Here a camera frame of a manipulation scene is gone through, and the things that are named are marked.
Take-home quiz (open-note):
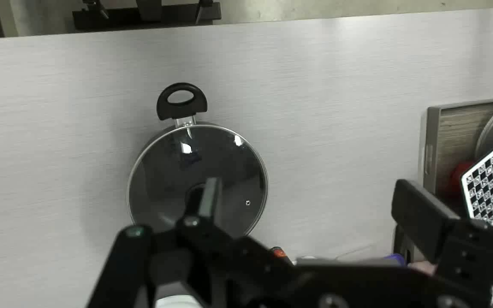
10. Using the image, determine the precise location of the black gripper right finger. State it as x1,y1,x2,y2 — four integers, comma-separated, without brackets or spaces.
390,179,493,308

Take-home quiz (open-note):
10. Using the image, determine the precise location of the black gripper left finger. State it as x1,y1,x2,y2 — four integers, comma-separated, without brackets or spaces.
85,177,294,308

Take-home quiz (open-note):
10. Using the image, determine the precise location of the glass pot lid black knob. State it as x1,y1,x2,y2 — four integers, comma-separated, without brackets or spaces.
125,122,270,242

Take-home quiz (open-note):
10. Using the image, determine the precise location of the red round object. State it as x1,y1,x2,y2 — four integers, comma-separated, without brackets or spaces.
448,158,477,203

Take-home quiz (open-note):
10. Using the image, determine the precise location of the metal perforated rack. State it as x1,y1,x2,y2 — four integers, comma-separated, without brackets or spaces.
419,95,493,220

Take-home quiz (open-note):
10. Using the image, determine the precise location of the small orange object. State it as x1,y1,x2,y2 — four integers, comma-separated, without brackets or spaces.
268,245,294,268

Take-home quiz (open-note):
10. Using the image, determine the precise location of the black stand base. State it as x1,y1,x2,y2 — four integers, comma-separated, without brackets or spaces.
71,0,224,35

